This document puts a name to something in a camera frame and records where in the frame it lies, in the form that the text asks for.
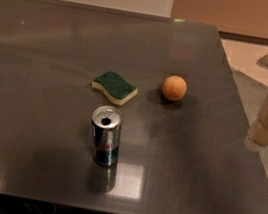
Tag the redbull can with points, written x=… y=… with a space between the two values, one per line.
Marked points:
x=106 y=131

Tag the orange ball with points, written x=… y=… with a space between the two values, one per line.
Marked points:
x=174 y=88

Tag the green yellow sponge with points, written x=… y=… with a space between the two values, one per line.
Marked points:
x=116 y=89

